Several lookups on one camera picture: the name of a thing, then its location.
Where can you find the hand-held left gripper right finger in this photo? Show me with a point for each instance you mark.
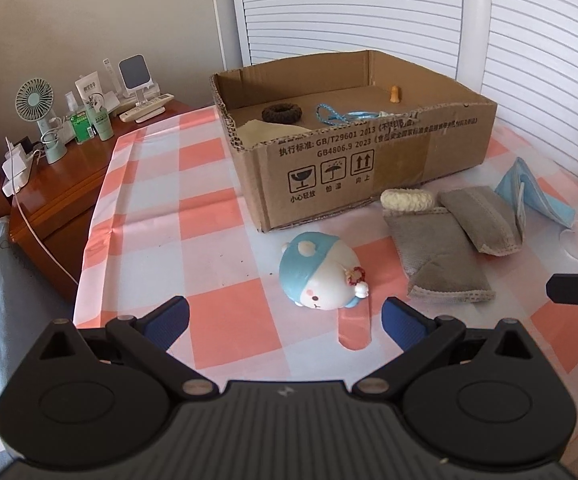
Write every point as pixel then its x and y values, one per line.
pixel 401 323

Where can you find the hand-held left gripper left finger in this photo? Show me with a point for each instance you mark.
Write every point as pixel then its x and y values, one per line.
pixel 169 321

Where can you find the blue face mask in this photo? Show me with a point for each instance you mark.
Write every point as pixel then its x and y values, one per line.
pixel 534 195

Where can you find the grey fabric sachet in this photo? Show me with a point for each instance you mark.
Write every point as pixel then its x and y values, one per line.
pixel 479 220
pixel 429 250

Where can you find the blue and white squishy toy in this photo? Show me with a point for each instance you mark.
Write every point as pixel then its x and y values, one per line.
pixel 319 270

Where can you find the cream crocheted piece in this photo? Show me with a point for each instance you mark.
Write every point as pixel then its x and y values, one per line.
pixel 409 200

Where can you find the brown cardboard box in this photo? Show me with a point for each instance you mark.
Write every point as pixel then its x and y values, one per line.
pixel 344 170

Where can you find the yellow cleaning cloth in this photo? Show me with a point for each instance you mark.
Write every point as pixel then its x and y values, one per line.
pixel 259 131

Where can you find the blue tassel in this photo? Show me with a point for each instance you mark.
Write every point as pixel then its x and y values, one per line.
pixel 364 114

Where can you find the small orange figurine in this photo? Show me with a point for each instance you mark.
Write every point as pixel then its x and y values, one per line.
pixel 394 94

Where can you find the brown scrunchie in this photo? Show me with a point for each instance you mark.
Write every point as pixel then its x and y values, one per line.
pixel 268 113

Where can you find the pink flat strip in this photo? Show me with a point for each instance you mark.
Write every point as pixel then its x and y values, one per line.
pixel 354 330

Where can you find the pink checked tablecloth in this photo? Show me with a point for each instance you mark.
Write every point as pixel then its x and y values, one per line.
pixel 194 240

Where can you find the blue bedding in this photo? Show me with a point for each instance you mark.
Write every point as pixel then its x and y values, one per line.
pixel 9 310

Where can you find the white louvered door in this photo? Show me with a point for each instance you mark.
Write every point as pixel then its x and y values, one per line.
pixel 349 10
pixel 549 60

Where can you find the wooden nightstand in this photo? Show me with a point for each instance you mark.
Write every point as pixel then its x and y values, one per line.
pixel 69 185

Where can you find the green bottle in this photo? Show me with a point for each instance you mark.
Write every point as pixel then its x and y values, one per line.
pixel 102 122
pixel 83 127

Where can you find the white remote control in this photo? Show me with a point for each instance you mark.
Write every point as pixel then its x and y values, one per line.
pixel 146 107

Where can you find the white power strip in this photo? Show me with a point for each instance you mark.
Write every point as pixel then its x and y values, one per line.
pixel 16 167

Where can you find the white cosmetic tube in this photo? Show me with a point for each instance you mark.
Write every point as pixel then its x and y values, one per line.
pixel 88 90

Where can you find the white phone stand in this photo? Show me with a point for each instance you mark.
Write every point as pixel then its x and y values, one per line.
pixel 134 72

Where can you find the green desk fan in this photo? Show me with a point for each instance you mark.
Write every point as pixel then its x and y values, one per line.
pixel 34 100

